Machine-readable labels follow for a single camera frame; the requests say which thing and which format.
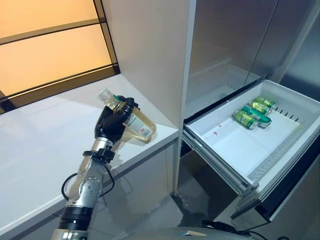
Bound black framed amber window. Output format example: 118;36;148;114
0;0;121;115

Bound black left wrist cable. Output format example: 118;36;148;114
61;159;116;201

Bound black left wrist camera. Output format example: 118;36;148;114
83;148;116;163

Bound stainless steel fridge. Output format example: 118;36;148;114
178;0;320;201

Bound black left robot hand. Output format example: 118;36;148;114
93;94;140;146

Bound white fridge drawer steel front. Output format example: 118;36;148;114
182;79;320;222

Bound dark green drink can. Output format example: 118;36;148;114
241;104;273;130

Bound white tall cabinet panel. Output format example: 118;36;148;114
94;0;197;198

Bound grey robot torso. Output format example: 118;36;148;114
119;226;241;240

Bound yellow juice bottle white cap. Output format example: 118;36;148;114
97;87;157;146

